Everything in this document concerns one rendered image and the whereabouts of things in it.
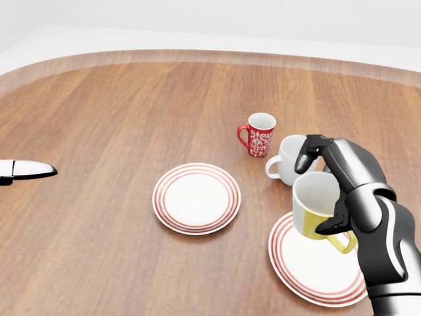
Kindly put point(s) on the red white patterned mug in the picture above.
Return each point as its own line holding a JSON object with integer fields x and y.
{"x": 260, "y": 141}

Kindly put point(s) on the white plate with red rings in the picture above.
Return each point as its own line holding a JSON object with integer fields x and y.
{"x": 196, "y": 199}
{"x": 312, "y": 266}

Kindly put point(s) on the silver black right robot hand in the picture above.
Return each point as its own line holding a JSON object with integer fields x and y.
{"x": 371, "y": 217}

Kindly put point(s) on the yellow and white mug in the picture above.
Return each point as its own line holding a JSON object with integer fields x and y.
{"x": 307, "y": 210}

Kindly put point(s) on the plain white mug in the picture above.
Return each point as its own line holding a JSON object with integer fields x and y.
{"x": 289, "y": 168}

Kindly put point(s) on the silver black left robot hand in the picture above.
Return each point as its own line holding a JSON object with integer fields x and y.
{"x": 29, "y": 168}

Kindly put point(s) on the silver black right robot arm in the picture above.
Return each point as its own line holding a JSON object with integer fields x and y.
{"x": 398, "y": 301}

